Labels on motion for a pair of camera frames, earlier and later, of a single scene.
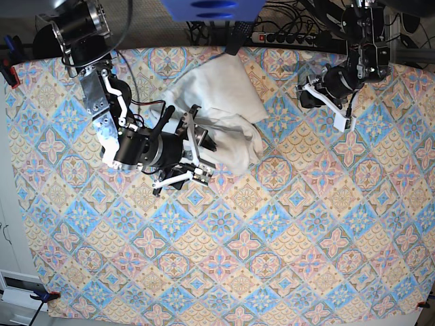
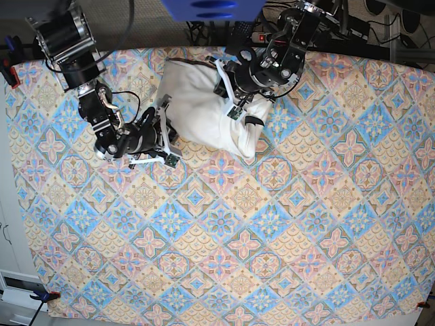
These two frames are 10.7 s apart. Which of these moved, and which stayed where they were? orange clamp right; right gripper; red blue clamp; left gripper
Moved: left gripper; right gripper
Stayed: orange clamp right; red blue clamp
